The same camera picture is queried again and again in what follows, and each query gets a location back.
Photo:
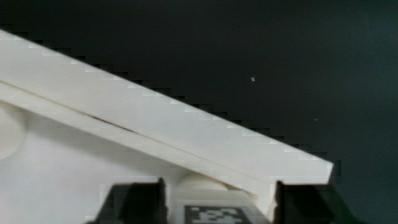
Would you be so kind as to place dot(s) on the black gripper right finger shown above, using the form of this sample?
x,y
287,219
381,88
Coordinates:
x,y
310,205

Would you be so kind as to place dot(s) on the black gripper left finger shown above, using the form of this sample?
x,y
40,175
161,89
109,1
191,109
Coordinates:
x,y
136,204

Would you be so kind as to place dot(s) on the white table leg with tag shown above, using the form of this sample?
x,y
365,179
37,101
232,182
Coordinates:
x,y
209,203

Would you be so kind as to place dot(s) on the white square table top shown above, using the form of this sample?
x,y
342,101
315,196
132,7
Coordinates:
x,y
61,166

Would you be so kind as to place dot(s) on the white L-shaped obstacle fence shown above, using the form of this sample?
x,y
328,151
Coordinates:
x,y
84,97

